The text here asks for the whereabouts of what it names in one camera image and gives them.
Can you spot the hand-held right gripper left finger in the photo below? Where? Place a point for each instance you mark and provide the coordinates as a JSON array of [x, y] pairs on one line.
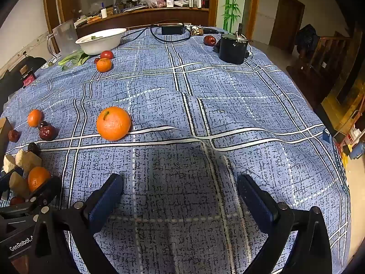
[[105, 202]]

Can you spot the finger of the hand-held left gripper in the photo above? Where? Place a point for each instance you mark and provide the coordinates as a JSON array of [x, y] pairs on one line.
[[8, 178], [47, 191]]

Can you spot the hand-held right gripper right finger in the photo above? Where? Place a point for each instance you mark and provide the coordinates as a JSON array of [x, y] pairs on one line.
[[256, 202]]

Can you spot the small orange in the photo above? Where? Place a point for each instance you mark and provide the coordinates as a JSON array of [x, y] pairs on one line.
[[104, 64], [38, 178], [34, 117]]

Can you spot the cardboard box tray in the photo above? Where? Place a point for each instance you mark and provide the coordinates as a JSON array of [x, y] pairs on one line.
[[4, 137]]

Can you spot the large orange with stem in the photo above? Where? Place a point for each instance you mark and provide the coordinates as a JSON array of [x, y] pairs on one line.
[[113, 123]]

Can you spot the red tomato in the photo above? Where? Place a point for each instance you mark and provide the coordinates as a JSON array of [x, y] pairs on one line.
[[17, 200], [107, 54]]

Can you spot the dark purple date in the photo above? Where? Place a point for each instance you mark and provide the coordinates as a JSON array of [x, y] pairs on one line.
[[32, 147], [42, 124]]

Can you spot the wrinkled red date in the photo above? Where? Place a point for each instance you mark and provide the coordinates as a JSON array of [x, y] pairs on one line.
[[13, 135], [47, 132]]

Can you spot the black sofa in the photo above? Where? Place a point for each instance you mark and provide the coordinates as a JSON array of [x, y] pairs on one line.
[[14, 88]]

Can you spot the pink box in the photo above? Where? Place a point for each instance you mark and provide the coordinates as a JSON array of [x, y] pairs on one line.
[[28, 77]]

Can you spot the blue checked tablecloth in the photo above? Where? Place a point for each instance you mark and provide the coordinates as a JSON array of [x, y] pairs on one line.
[[199, 105]]

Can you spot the green leafy vegetable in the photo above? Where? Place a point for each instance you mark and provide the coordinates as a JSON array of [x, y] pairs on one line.
[[72, 60]]

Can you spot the clear plastic pitcher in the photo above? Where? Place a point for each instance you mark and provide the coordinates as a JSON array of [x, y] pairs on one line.
[[64, 38]]

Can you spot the black round container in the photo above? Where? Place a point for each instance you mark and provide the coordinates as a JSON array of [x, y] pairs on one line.
[[232, 50]]

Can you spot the white bowl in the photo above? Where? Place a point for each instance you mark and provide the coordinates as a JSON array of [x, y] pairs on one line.
[[99, 41]]

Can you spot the wooden stair railing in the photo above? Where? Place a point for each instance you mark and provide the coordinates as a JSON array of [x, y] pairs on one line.
[[328, 54]]

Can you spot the dark red apple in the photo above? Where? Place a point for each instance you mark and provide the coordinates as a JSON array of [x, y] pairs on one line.
[[210, 40]]

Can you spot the black jacket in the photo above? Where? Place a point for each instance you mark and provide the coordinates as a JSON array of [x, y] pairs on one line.
[[306, 40]]

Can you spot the small brown object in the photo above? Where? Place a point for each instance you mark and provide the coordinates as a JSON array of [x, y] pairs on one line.
[[196, 30]]

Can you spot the brown wooden door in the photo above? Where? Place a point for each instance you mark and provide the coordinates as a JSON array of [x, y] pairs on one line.
[[286, 22]]

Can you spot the white cup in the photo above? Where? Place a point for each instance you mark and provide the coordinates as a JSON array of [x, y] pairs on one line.
[[104, 12]]

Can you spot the wooden sideboard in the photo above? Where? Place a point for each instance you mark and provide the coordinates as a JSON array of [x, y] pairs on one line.
[[142, 15]]

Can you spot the green bamboo wall decal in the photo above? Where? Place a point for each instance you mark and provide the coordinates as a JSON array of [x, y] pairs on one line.
[[233, 2]]

